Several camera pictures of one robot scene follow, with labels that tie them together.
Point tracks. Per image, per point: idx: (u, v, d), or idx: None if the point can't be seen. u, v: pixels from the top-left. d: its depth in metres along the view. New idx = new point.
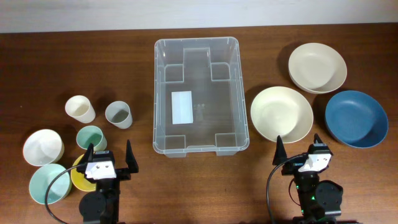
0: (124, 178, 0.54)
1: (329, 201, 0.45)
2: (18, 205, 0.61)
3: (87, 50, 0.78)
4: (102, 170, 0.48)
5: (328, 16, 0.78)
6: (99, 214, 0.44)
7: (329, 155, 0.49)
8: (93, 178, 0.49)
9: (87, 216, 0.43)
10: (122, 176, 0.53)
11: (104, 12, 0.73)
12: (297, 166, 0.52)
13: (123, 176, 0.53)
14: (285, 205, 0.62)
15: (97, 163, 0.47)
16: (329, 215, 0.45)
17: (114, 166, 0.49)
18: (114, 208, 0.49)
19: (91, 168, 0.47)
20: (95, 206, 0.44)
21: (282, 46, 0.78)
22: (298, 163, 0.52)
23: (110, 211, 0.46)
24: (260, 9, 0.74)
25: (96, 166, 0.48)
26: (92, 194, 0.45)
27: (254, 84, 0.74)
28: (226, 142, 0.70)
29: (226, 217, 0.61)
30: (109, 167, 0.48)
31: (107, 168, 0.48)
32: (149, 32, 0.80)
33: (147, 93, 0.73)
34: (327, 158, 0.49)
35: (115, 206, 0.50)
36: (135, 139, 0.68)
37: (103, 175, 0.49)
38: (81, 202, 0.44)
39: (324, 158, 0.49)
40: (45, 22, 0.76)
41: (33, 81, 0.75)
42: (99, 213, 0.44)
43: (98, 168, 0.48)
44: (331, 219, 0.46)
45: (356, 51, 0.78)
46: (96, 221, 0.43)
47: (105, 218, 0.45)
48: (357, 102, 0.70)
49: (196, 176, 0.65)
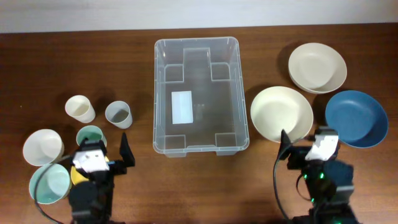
0: (120, 172, 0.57)
1: (339, 176, 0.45)
2: (18, 205, 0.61)
3: (87, 51, 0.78)
4: (92, 159, 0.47)
5: (327, 16, 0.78)
6: (91, 205, 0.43)
7: (336, 135, 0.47)
8: (84, 168, 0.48)
9: (79, 205, 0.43)
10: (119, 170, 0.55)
11: (105, 12, 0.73)
12: (303, 154, 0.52)
13: (118, 168, 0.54)
14: (285, 205, 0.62)
15: (87, 152, 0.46)
16: (342, 191, 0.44)
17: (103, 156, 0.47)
18: (106, 199, 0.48)
19: (79, 158, 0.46)
20: (87, 195, 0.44)
21: (282, 46, 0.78)
22: (304, 151, 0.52)
23: (102, 202, 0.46)
24: (260, 10, 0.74)
25: (86, 155, 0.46)
26: (83, 183, 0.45)
27: (254, 84, 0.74)
28: (226, 142, 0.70)
29: (226, 217, 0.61)
30: (99, 156, 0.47)
31: (97, 157, 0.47)
32: (149, 32, 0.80)
33: (147, 93, 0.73)
34: (334, 140, 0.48)
35: (109, 196, 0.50)
36: (135, 139, 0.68)
37: (94, 165, 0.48)
38: (72, 191, 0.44)
39: (331, 139, 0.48)
40: (45, 23, 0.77)
41: (34, 81, 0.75)
42: (91, 203, 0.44)
43: (87, 157, 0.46)
44: (343, 198, 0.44)
45: (356, 51, 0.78)
46: (86, 212, 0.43)
47: (97, 208, 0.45)
48: (357, 102, 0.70)
49: (196, 176, 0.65)
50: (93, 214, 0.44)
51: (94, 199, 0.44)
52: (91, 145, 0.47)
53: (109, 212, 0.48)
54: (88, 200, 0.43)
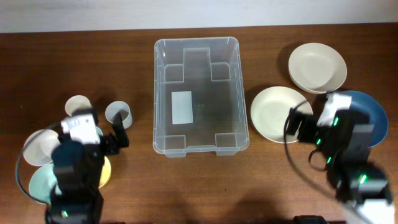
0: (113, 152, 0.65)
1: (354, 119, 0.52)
2: (18, 205, 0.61)
3: (87, 50, 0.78)
4: (82, 126, 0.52)
5: (328, 16, 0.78)
6: (71, 159, 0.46)
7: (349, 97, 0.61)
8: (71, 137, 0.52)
9: (59, 159, 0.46)
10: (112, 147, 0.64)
11: (104, 12, 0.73)
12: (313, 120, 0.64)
13: (111, 144, 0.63)
14: (285, 205, 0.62)
15: (79, 117, 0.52)
16: (360, 130, 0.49)
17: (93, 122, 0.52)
18: (88, 167, 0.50)
19: (70, 121, 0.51)
20: (71, 150, 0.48)
21: (282, 46, 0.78)
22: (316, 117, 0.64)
23: (83, 165, 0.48)
24: (260, 9, 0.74)
25: (77, 120, 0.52)
26: (67, 143, 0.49)
27: (254, 84, 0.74)
28: (226, 142, 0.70)
29: (226, 217, 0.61)
30: (89, 121, 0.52)
31: (87, 122, 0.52)
32: (149, 32, 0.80)
33: (147, 93, 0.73)
34: (346, 100, 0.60)
35: (91, 170, 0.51)
36: (135, 139, 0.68)
37: (82, 132, 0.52)
38: (55, 149, 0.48)
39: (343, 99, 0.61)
40: (44, 22, 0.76)
41: (34, 81, 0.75)
42: (72, 158, 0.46)
43: (79, 122, 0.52)
44: (361, 139, 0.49)
45: (356, 51, 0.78)
46: (66, 167, 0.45)
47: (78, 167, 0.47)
48: (359, 102, 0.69)
49: (196, 176, 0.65)
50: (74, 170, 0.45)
51: (80, 156, 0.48)
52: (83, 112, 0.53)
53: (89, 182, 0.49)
54: (74, 157, 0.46)
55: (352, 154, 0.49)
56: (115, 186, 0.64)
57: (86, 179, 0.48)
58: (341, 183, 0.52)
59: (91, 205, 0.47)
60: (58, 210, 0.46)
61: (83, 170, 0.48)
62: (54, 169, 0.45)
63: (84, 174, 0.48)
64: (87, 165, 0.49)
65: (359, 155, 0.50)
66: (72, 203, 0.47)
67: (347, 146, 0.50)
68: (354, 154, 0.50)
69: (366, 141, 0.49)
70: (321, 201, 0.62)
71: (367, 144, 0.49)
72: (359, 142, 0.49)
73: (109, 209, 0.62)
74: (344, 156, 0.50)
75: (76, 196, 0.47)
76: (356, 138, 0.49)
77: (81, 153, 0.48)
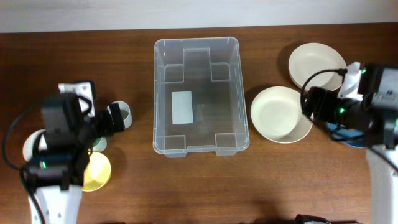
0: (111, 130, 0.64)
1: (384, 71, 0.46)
2: (19, 206, 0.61)
3: (87, 50, 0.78)
4: (81, 92, 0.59)
5: (328, 16, 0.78)
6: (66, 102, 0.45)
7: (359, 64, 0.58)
8: None
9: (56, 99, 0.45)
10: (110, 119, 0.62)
11: (104, 12, 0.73)
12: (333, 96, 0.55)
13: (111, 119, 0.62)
14: (285, 205, 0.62)
15: (78, 86, 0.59)
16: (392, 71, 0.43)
17: (90, 90, 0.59)
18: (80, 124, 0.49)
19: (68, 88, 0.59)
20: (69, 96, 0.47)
21: (282, 46, 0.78)
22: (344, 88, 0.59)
23: (74, 116, 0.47)
24: (260, 9, 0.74)
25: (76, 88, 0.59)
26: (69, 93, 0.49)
27: (254, 84, 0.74)
28: (226, 142, 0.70)
29: (227, 216, 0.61)
30: (86, 89, 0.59)
31: (84, 89, 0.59)
32: (148, 32, 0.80)
33: (147, 93, 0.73)
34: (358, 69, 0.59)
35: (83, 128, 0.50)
36: (135, 139, 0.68)
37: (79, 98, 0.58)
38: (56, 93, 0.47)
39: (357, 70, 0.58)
40: (43, 22, 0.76)
41: (33, 81, 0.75)
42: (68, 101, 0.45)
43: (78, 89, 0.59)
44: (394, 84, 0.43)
45: (356, 51, 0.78)
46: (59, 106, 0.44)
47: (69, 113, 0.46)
48: None
49: (196, 176, 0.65)
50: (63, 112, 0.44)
51: (72, 102, 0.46)
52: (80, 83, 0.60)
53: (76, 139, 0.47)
54: (64, 99, 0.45)
55: (387, 98, 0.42)
56: (115, 186, 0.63)
57: (73, 129, 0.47)
58: (373, 124, 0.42)
59: (72, 157, 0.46)
60: (37, 160, 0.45)
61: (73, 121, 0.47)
62: (43, 110, 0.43)
63: (73, 123, 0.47)
64: (78, 116, 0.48)
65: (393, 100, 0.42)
66: (53, 154, 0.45)
67: (378, 90, 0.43)
68: (387, 99, 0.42)
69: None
70: (321, 201, 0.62)
71: None
72: (392, 86, 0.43)
73: (109, 208, 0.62)
74: (377, 99, 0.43)
75: (60, 144, 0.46)
76: (388, 81, 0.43)
77: (74, 101, 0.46)
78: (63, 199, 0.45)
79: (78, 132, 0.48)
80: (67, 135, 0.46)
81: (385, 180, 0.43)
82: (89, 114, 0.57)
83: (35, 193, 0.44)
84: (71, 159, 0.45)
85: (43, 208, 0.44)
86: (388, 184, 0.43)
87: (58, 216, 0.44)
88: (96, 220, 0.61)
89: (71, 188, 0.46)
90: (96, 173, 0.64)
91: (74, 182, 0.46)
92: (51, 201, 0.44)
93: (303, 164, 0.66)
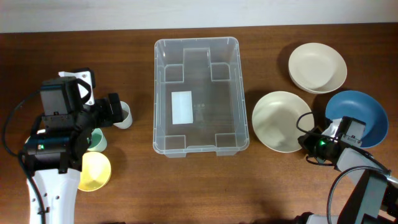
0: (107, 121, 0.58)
1: (352, 129, 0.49)
2: (19, 205, 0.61)
3: (87, 50, 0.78)
4: None
5: (328, 16, 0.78)
6: (63, 83, 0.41)
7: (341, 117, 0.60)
8: None
9: (55, 80, 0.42)
10: (113, 117, 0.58)
11: (104, 12, 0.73)
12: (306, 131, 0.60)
13: (109, 112, 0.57)
14: (284, 205, 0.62)
15: (77, 73, 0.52)
16: (354, 124, 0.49)
17: (90, 78, 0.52)
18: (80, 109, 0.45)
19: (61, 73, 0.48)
20: (69, 79, 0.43)
21: (282, 46, 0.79)
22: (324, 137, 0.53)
23: (74, 99, 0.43)
24: (260, 9, 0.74)
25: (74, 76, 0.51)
26: (71, 78, 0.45)
27: (254, 84, 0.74)
28: (226, 142, 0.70)
29: (226, 217, 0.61)
30: (86, 77, 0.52)
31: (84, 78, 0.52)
32: (148, 31, 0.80)
33: (147, 94, 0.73)
34: None
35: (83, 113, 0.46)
36: (135, 139, 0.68)
37: None
38: (58, 77, 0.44)
39: None
40: (43, 22, 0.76)
41: (35, 81, 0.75)
42: (66, 84, 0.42)
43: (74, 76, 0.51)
44: (352, 129, 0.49)
45: (355, 51, 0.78)
46: (56, 87, 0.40)
47: (69, 96, 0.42)
48: (365, 117, 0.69)
49: (196, 177, 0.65)
50: (62, 93, 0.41)
51: (71, 85, 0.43)
52: (80, 69, 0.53)
53: (75, 122, 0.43)
54: (63, 81, 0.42)
55: (351, 139, 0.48)
56: (115, 186, 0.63)
57: (73, 112, 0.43)
58: (336, 148, 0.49)
59: (71, 139, 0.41)
60: (34, 142, 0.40)
61: (73, 104, 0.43)
62: (41, 91, 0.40)
63: (72, 106, 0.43)
64: (78, 99, 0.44)
65: (356, 143, 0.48)
66: (52, 136, 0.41)
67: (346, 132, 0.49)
68: (351, 140, 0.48)
69: (355, 134, 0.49)
70: (321, 201, 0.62)
71: (359, 138, 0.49)
72: (357, 133, 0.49)
73: (109, 208, 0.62)
74: (344, 137, 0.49)
75: (60, 128, 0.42)
76: (356, 129, 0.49)
77: (74, 84, 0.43)
78: (58, 186, 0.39)
79: (76, 115, 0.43)
80: (65, 117, 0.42)
81: (344, 157, 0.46)
82: (87, 102, 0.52)
83: (32, 175, 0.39)
84: (70, 142, 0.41)
85: (41, 191, 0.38)
86: (346, 155, 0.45)
87: (55, 198, 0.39)
88: (96, 220, 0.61)
89: (71, 170, 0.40)
90: (96, 174, 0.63)
91: (73, 165, 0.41)
92: (50, 186, 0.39)
93: (303, 164, 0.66)
